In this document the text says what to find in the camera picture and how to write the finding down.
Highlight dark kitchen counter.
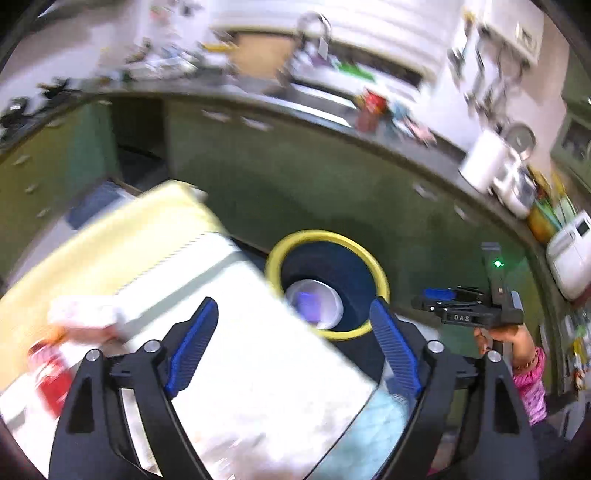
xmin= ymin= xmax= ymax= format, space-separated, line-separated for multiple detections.
xmin=0 ymin=78 xmax=555 ymax=250

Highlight red container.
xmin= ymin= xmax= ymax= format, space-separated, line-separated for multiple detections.
xmin=355 ymin=88 xmax=386 ymax=132

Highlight green kitchen cabinets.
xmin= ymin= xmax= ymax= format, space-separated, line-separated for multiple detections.
xmin=0 ymin=99 xmax=561 ymax=398

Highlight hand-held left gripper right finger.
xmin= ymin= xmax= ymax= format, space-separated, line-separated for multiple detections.
xmin=369 ymin=296 xmax=541 ymax=480

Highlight white paper bowl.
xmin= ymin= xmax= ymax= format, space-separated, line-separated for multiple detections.
xmin=284 ymin=279 xmax=345 ymax=326

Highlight yellow container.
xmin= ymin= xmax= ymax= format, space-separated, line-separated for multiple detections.
xmin=526 ymin=198 xmax=561 ymax=245

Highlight round metal lid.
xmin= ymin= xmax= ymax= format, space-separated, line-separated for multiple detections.
xmin=505 ymin=122 xmax=537 ymax=160

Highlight white pitcher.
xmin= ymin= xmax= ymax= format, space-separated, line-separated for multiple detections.
xmin=458 ymin=129 xmax=509 ymax=195

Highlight person's right forearm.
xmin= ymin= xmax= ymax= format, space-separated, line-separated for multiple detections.
xmin=510 ymin=346 xmax=548 ymax=426

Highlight steel sink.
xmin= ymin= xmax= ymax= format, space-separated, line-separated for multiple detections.
xmin=272 ymin=78 xmax=361 ymax=125

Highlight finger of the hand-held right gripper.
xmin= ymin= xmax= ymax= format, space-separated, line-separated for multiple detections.
xmin=411 ymin=286 xmax=488 ymax=315

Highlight metal faucet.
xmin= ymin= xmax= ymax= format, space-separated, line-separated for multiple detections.
xmin=295 ymin=13 xmax=333 ymax=61

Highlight green glass-door cabinet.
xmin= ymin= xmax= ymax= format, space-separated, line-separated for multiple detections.
xmin=551 ymin=60 xmax=591 ymax=171

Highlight hanging kitchen utensils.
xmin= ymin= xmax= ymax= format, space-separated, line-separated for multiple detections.
xmin=448 ymin=14 xmax=527 ymax=116

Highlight white countertop appliance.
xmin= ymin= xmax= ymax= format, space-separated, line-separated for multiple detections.
xmin=546 ymin=210 xmax=591 ymax=301

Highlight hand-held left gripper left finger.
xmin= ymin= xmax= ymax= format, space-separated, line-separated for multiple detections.
xmin=48 ymin=296 xmax=220 ymax=480

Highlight white electric kettle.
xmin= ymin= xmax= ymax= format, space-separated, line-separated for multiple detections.
xmin=492 ymin=152 xmax=536 ymax=217

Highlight blue bin with yellow rim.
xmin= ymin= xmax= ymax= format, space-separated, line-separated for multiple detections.
xmin=265 ymin=229 xmax=392 ymax=342

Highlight person's right hand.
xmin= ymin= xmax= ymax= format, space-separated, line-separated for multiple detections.
xmin=473 ymin=325 xmax=533 ymax=366

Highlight red packet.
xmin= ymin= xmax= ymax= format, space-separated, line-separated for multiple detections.
xmin=27 ymin=339 xmax=75 ymax=418

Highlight black pan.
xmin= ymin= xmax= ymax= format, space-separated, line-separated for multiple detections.
xmin=0 ymin=97 xmax=35 ymax=130

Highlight white crumpled wrapper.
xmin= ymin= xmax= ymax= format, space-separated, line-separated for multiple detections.
xmin=47 ymin=295 xmax=127 ymax=343

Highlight wooden cutting board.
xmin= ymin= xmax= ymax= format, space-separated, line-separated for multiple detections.
xmin=228 ymin=34 xmax=296 ymax=77

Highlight white window blind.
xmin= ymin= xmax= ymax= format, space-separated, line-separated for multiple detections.
xmin=217 ymin=0 xmax=462 ymax=79

